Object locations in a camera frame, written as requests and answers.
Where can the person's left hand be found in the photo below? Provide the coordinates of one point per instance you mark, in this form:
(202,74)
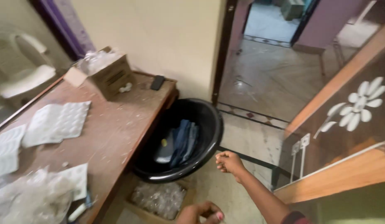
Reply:
(195,215)

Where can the person's right hand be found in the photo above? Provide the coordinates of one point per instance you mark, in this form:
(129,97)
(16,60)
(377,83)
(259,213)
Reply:
(232,163)

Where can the person's right fingers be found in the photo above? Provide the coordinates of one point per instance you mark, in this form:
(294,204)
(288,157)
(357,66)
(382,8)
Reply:
(222,161)

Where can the person's left fingers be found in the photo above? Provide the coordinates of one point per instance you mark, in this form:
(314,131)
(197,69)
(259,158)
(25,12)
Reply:
(212,213)

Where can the blue denim cloth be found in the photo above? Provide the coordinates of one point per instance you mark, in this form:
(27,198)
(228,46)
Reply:
(183,141)

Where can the black plastic tub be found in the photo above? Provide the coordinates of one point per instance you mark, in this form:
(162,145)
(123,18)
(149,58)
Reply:
(180,140)

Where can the cardboard box of clear plastic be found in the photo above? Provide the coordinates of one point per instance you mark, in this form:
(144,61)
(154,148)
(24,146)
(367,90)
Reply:
(159,199)

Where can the grey cloth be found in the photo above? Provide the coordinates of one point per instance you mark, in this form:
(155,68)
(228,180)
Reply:
(163,154)

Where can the small yellow object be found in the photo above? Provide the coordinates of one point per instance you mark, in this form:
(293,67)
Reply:
(164,142)

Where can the dark red sleeve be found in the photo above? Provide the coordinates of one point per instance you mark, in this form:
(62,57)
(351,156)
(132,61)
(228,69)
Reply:
(297,218)

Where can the black phone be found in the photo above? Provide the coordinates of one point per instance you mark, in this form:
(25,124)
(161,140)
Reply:
(157,82)

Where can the small white plastic piece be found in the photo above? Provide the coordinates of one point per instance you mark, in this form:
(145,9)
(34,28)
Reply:
(125,88)

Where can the wooden door with flower glass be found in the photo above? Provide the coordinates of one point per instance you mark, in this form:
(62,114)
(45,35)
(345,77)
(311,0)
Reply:
(339,124)

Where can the brown wooden table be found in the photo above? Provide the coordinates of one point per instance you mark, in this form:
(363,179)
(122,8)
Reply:
(99,130)

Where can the white marker pen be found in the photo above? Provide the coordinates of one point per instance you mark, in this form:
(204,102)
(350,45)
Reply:
(77,212)

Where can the cardboard box with plastic bags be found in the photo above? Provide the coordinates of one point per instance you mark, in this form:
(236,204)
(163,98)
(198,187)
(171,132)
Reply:
(103,73)

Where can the green box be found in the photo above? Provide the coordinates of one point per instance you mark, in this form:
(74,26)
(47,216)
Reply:
(292,8)

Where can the large white blister sheet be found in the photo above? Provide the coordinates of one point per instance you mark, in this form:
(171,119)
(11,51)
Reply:
(55,123)

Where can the clear plastic bag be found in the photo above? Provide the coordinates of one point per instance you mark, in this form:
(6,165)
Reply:
(30,199)

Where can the white plastic chair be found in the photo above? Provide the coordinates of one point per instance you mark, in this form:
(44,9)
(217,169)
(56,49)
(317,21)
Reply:
(22,67)

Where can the dark wooden door frame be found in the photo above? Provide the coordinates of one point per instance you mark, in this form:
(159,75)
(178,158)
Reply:
(223,49)

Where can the purple door frame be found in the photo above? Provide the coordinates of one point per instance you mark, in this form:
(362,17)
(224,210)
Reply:
(63,26)

